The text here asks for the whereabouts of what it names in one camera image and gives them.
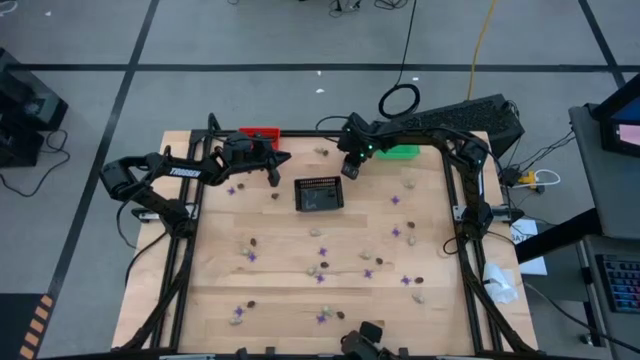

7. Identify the green plastic basket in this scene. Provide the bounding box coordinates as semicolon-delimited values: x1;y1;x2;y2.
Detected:
374;143;422;162

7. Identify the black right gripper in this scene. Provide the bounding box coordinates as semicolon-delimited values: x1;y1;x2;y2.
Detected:
338;112;379;180

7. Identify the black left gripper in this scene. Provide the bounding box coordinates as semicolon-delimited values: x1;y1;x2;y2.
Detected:
219;130;292;187

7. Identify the black cable bundle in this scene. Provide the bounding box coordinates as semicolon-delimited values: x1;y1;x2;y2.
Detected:
327;0;416;12

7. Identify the black plastic basket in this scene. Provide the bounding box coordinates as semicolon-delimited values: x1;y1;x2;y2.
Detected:
293;175;346;214

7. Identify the white cable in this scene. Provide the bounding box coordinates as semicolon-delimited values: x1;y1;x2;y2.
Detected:
532;168;562;187

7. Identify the white printed paper sheet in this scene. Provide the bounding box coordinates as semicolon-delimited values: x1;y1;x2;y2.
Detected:
509;218;549;277

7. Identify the black equipment case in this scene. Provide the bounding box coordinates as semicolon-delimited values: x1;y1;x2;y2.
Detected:
0;47;70;169

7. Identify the black power adapter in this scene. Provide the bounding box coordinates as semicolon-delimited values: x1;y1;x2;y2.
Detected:
499;167;524;187

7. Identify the black stand bar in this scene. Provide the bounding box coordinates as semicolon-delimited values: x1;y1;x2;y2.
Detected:
514;207;604;265

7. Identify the black hanging coiled cable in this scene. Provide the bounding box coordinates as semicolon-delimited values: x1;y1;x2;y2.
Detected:
378;0;422;120

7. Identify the black computer monitor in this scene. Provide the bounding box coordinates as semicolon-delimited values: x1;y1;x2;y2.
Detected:
592;74;640;159

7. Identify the yellow hanging cable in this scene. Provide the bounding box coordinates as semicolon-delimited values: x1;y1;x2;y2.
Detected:
467;0;500;101

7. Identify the red plastic basket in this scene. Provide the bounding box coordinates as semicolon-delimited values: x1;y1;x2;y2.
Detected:
238;126;282;151

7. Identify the black computer tower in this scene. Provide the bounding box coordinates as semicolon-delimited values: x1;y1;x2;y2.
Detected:
389;93;526;162

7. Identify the grey side table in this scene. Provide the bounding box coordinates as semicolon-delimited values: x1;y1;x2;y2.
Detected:
569;102;640;241

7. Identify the crumpled white paper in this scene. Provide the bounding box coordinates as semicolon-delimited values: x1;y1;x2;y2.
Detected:
482;262;520;305

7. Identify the black boxy device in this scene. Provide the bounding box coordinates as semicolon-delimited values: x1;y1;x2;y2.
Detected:
341;321;385;360

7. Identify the backlit computer keyboard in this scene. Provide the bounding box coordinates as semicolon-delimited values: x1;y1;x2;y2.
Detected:
594;253;640;315

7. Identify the black floor cable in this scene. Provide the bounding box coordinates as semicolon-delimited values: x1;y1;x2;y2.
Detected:
0;128;72;199
522;282;640;354

